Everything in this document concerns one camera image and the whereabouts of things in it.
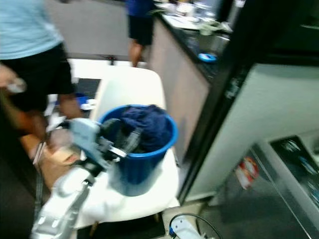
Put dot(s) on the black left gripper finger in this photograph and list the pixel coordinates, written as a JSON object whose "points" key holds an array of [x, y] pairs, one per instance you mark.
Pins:
{"points": [[122, 130], [132, 142]]}

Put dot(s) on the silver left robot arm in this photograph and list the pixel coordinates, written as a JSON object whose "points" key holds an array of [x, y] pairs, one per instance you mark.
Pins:
{"points": [[67, 199]]}

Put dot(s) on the dark blue clothes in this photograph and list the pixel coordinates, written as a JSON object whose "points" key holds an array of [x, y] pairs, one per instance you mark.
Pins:
{"points": [[152, 124]]}

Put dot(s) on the white top-load washing machine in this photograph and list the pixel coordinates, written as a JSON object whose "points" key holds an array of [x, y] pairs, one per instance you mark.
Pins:
{"points": [[279, 104]]}

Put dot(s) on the blue plastic bucket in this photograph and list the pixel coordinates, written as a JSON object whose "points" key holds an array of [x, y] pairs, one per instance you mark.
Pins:
{"points": [[142, 169]]}

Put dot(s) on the beige slipper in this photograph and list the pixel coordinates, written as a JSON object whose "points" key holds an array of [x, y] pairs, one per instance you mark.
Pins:
{"points": [[52, 152]]}

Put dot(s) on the kitchen counter with black top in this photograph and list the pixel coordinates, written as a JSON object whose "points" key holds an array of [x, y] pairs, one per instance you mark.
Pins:
{"points": [[179, 82]]}

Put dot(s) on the person in dark blue shirt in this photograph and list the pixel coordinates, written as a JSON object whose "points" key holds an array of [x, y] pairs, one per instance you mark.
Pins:
{"points": [[139, 22]]}

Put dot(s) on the small blue round object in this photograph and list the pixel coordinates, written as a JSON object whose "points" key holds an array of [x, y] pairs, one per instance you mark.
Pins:
{"points": [[207, 57]]}

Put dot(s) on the red and white sticker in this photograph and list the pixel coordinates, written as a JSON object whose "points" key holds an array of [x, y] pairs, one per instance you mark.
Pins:
{"points": [[247, 173]]}

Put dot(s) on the metal pot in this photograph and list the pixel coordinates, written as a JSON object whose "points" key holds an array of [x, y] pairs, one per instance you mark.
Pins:
{"points": [[215, 44]]}

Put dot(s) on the person in light blue shirt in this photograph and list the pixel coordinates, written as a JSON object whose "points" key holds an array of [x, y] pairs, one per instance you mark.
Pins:
{"points": [[30, 30]]}

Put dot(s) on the black washer control panel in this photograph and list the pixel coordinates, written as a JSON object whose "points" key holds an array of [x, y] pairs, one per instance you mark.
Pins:
{"points": [[299, 157]]}

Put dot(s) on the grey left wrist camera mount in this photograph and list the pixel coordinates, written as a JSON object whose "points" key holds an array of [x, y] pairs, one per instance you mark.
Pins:
{"points": [[84, 137]]}

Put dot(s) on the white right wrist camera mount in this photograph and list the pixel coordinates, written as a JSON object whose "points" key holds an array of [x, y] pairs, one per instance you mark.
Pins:
{"points": [[182, 229]]}

